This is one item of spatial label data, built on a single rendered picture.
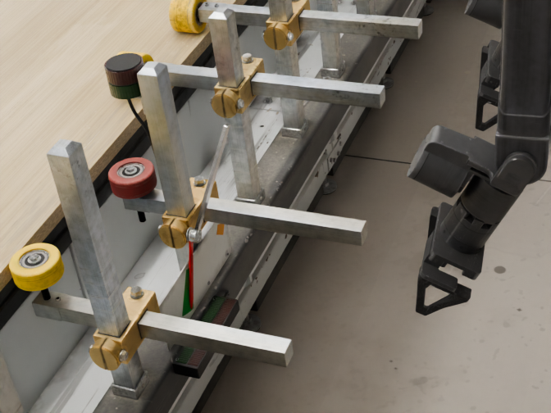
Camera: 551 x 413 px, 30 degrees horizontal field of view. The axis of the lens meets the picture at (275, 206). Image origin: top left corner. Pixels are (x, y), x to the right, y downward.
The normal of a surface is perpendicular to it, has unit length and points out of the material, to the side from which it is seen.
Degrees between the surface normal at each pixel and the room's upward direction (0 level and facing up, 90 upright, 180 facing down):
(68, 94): 0
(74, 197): 90
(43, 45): 0
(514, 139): 90
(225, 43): 90
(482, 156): 27
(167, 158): 90
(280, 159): 0
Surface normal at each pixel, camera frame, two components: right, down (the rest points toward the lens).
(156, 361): -0.11, -0.79
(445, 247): 0.34, -0.68
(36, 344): 0.93, 0.14
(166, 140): -0.36, 0.59
